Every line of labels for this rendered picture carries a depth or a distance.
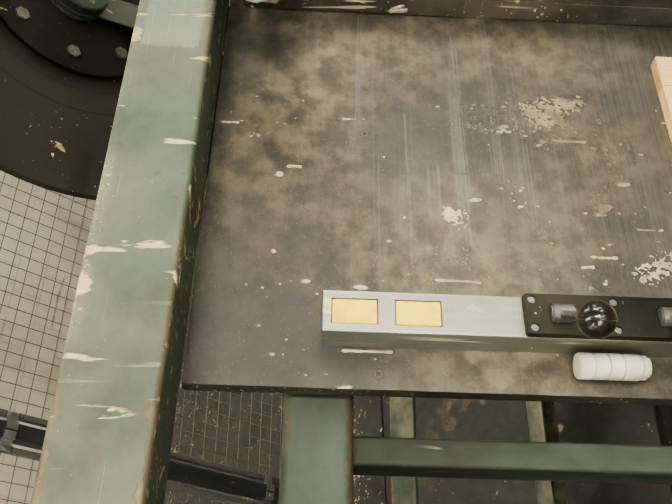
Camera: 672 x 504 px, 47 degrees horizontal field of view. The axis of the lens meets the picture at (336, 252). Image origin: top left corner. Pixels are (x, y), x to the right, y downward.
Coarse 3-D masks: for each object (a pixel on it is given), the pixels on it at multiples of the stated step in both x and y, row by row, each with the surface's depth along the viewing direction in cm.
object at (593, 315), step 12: (600, 300) 73; (552, 312) 83; (564, 312) 82; (576, 312) 79; (588, 312) 73; (600, 312) 72; (612, 312) 72; (588, 324) 72; (600, 324) 72; (612, 324) 72; (588, 336) 73; (600, 336) 73
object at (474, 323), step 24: (384, 312) 84; (456, 312) 85; (480, 312) 85; (504, 312) 85; (336, 336) 84; (360, 336) 84; (384, 336) 84; (408, 336) 84; (432, 336) 84; (456, 336) 84; (480, 336) 84; (504, 336) 84
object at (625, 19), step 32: (288, 0) 113; (320, 0) 113; (352, 0) 113; (384, 0) 113; (416, 0) 112; (448, 0) 112; (480, 0) 112; (512, 0) 112; (544, 0) 112; (576, 0) 112; (608, 0) 112; (640, 0) 112
